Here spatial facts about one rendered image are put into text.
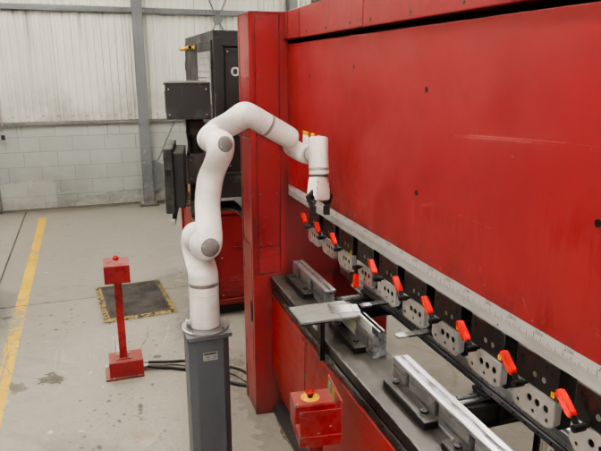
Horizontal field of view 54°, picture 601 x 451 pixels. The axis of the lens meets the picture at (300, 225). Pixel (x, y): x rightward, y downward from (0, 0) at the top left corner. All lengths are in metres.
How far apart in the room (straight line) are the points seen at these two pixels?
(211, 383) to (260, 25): 1.78
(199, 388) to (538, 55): 1.74
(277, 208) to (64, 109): 6.43
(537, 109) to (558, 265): 0.36
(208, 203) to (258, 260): 1.14
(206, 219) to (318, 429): 0.88
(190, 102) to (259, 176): 0.54
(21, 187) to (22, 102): 1.22
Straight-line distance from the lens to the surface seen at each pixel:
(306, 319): 2.51
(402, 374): 2.26
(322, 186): 2.45
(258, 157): 3.22
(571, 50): 1.43
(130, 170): 9.51
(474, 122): 1.70
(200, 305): 2.37
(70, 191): 9.54
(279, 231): 3.33
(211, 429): 2.60
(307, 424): 2.28
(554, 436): 2.06
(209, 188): 2.26
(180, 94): 3.28
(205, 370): 2.46
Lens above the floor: 2.01
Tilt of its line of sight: 15 degrees down
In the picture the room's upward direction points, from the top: straight up
